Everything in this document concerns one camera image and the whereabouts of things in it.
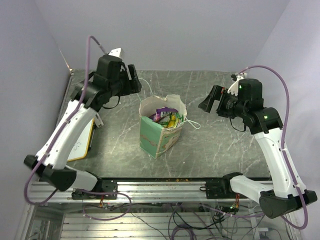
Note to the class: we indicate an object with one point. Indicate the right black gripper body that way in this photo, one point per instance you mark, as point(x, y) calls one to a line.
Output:
point(229, 105)

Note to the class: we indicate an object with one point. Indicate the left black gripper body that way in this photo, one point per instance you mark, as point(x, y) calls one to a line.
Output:
point(121, 87)

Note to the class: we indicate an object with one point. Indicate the purple candy packet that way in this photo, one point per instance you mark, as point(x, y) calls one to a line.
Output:
point(162, 112)

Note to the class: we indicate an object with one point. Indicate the green paper bag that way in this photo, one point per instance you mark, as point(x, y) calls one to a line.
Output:
point(153, 138)

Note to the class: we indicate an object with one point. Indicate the green snack packet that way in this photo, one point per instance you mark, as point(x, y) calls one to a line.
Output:
point(172, 120)

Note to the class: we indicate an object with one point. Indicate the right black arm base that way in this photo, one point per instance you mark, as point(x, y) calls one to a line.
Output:
point(218, 188)

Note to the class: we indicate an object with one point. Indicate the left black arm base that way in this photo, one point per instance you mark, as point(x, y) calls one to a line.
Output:
point(104, 189)

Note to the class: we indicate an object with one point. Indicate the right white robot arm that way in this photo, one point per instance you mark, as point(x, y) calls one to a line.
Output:
point(288, 192)

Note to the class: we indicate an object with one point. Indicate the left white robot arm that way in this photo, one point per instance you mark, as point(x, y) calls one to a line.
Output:
point(50, 162)

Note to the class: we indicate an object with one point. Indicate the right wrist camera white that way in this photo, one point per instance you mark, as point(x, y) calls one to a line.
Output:
point(234, 88)

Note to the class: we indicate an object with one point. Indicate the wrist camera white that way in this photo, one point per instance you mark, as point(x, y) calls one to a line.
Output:
point(117, 52)
point(234, 88)

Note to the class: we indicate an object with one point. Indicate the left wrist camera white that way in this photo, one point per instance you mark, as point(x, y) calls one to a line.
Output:
point(117, 52)

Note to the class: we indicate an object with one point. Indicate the small whiteboard yellow frame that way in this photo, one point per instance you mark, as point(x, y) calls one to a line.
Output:
point(83, 143)

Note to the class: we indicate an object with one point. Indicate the aluminium rail frame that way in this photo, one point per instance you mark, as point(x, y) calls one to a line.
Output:
point(138, 192)

